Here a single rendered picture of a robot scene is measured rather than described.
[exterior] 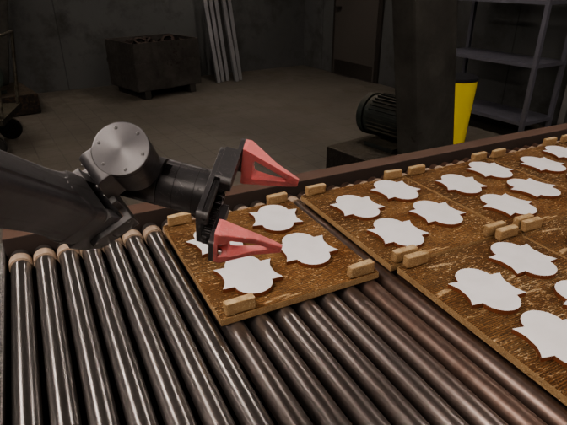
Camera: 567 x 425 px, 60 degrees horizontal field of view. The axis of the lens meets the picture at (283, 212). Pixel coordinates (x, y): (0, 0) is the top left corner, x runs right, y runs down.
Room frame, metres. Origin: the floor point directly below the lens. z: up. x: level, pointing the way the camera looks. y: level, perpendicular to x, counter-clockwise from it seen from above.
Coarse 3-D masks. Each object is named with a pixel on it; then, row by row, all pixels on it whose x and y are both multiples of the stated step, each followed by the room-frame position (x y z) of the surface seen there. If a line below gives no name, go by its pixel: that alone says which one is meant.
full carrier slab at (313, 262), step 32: (192, 224) 1.07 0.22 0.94; (256, 224) 1.05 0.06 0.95; (288, 224) 1.05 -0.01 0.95; (320, 224) 1.07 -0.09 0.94; (192, 256) 0.92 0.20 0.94; (256, 256) 0.92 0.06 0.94; (288, 256) 0.90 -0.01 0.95; (320, 256) 0.90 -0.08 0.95; (352, 256) 0.92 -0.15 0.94; (224, 288) 0.78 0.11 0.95; (256, 288) 0.78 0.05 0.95; (288, 288) 0.80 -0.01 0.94; (320, 288) 0.80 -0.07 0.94; (224, 320) 0.70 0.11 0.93
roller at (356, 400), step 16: (288, 320) 0.72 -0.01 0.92; (288, 336) 0.70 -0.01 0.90; (304, 336) 0.67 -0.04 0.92; (304, 352) 0.65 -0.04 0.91; (320, 352) 0.63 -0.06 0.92; (320, 368) 0.61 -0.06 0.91; (336, 368) 0.60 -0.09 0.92; (336, 384) 0.57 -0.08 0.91; (352, 384) 0.56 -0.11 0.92; (336, 400) 0.55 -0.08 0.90; (352, 400) 0.53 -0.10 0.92; (368, 400) 0.53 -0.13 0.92; (352, 416) 0.52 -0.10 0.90; (368, 416) 0.50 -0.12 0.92
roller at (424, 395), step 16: (240, 208) 1.19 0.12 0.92; (320, 304) 0.79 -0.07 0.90; (336, 304) 0.77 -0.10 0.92; (336, 320) 0.74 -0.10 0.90; (352, 320) 0.72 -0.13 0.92; (352, 336) 0.69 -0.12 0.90; (368, 336) 0.67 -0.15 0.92; (368, 352) 0.65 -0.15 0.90; (384, 352) 0.63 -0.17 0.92; (384, 368) 0.61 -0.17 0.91; (400, 368) 0.60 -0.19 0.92; (400, 384) 0.57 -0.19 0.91; (416, 384) 0.56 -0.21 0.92; (416, 400) 0.54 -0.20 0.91; (432, 400) 0.53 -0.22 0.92; (432, 416) 0.51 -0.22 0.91; (448, 416) 0.50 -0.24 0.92
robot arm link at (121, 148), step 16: (112, 128) 0.47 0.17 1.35; (128, 128) 0.48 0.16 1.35; (96, 144) 0.46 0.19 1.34; (112, 144) 0.46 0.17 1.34; (128, 144) 0.46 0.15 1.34; (144, 144) 0.47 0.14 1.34; (80, 160) 0.46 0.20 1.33; (96, 160) 0.45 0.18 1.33; (112, 160) 0.45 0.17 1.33; (128, 160) 0.45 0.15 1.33; (144, 160) 0.46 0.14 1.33; (96, 176) 0.44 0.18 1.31; (112, 176) 0.45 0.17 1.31; (128, 176) 0.45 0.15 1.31; (144, 176) 0.47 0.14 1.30; (112, 192) 0.47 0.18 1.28; (128, 208) 0.52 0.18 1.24; (112, 224) 0.48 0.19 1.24; (128, 224) 0.50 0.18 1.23; (96, 240) 0.47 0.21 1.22; (112, 240) 0.50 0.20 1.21
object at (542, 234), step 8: (528, 224) 1.03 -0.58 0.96; (536, 224) 1.04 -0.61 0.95; (544, 224) 1.07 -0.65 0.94; (552, 224) 1.07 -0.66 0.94; (560, 224) 1.07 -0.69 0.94; (520, 232) 1.03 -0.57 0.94; (528, 232) 1.03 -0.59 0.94; (536, 232) 1.03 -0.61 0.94; (544, 232) 1.03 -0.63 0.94; (552, 232) 1.03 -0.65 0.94; (560, 232) 1.03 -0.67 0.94; (536, 240) 0.99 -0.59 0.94; (544, 240) 0.99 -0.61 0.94; (552, 240) 0.99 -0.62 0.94; (560, 240) 0.99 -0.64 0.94; (552, 248) 0.95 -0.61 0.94; (560, 248) 0.95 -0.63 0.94
